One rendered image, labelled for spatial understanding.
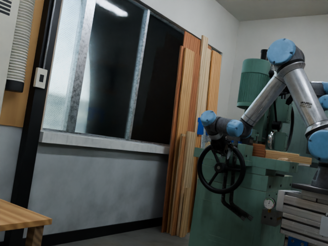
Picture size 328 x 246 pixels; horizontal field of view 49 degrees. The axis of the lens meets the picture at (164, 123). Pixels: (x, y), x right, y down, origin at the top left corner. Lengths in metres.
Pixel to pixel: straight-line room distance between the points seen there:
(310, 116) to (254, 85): 0.87
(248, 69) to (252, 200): 0.81
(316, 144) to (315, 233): 0.37
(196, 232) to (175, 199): 1.32
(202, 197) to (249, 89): 0.74
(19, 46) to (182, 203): 2.15
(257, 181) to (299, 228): 0.58
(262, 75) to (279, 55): 0.78
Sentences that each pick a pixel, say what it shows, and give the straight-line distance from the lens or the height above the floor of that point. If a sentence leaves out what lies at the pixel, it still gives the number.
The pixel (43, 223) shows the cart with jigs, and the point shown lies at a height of 0.51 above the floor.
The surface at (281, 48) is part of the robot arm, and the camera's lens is 1.56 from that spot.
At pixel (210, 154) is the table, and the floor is 0.87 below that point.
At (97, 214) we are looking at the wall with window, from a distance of 3.22.
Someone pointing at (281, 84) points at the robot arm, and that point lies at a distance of 1.70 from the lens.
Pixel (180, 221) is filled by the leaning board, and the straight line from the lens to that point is 3.66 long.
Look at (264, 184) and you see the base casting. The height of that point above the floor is 0.75.
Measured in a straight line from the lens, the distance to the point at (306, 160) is 2.23.
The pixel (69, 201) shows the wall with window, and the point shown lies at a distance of 2.97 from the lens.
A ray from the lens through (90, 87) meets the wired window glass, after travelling 3.05.
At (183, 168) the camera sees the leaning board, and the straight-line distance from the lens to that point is 3.61.
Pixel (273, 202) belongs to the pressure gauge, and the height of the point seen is 0.67.
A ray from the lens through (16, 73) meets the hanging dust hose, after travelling 2.35.
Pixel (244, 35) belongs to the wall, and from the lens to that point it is 5.14.
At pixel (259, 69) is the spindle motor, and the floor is 1.44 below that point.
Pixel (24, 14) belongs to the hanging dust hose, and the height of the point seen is 1.54.
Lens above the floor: 0.91
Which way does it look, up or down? 3 degrees up
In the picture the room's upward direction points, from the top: 8 degrees clockwise
